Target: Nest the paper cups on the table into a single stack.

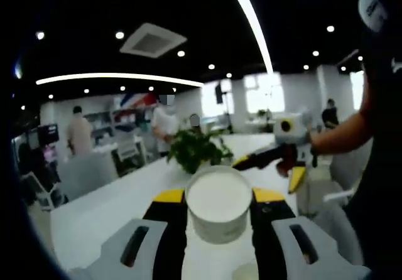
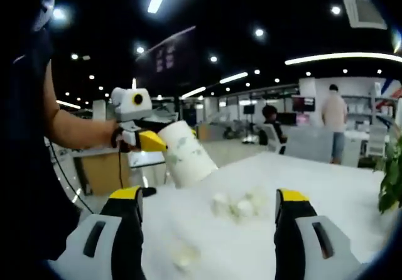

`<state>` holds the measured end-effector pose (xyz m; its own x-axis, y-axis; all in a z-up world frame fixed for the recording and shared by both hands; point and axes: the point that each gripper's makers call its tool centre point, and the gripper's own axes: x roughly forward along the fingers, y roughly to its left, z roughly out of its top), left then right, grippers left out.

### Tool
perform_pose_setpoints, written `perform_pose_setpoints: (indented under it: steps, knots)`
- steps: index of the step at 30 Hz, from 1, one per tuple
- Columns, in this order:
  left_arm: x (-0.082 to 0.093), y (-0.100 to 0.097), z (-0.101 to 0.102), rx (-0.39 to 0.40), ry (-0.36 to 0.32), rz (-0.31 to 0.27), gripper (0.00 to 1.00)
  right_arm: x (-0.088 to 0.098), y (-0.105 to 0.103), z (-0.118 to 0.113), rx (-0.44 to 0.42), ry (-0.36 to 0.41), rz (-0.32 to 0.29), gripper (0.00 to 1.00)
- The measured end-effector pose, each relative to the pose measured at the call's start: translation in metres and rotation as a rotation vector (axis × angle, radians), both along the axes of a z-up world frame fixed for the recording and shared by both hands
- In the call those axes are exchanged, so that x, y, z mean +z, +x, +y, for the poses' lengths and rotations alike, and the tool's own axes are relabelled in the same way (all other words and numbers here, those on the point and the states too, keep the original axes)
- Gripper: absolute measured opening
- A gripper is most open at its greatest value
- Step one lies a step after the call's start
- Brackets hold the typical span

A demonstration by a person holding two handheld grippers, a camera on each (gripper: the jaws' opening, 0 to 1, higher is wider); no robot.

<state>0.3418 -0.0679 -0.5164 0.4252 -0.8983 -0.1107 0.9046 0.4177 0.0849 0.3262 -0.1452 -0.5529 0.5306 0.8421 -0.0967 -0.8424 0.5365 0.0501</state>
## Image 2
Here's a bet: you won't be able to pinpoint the person's left hand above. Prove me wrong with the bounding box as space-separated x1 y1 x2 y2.
102 119 122 149

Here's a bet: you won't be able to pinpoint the brown wooden counter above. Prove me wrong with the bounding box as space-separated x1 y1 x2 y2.
198 122 220 142

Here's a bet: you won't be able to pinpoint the white storage shelf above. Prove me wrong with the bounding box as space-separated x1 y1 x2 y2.
340 94 397 138

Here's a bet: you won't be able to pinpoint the brown wooden cabinet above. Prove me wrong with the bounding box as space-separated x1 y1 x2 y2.
74 149 131 197

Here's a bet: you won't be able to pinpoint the dark red display monitor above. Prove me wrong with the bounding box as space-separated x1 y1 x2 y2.
291 96 317 126

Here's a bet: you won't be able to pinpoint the small black monitor on stand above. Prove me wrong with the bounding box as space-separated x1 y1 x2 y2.
243 104 257 143

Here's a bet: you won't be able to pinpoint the grey desk partition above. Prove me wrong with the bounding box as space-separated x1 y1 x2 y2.
282 126 334 164

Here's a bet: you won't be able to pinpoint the white table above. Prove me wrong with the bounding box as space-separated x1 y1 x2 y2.
138 153 393 280

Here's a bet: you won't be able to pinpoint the curved ceiling light strip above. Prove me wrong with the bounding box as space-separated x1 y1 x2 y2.
284 52 402 66

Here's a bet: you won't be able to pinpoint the large dark display screen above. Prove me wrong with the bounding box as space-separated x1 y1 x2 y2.
134 25 197 89

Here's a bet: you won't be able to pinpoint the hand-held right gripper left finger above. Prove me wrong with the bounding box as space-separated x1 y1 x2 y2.
58 185 148 280

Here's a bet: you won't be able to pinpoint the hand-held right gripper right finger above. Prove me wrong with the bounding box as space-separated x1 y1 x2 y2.
273 188 358 280

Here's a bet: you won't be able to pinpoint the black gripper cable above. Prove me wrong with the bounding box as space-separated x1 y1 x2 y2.
50 140 125 215

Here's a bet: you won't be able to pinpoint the red blue striped banner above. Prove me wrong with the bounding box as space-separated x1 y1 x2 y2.
375 78 402 105

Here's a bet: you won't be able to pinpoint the white side desk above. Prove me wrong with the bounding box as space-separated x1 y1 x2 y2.
127 149 166 170

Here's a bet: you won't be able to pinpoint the pile of white paper cups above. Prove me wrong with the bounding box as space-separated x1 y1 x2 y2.
212 186 269 223

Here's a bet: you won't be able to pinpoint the printed white paper cup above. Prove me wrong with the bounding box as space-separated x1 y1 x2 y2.
156 119 219 189

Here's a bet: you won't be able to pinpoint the round ceiling spotlights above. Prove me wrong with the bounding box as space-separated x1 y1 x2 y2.
52 0 383 100

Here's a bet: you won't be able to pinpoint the green potted plant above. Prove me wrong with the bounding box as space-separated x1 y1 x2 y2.
378 135 402 215

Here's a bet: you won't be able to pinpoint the ceiling air conditioner vent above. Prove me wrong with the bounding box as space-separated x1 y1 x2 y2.
340 0 389 30

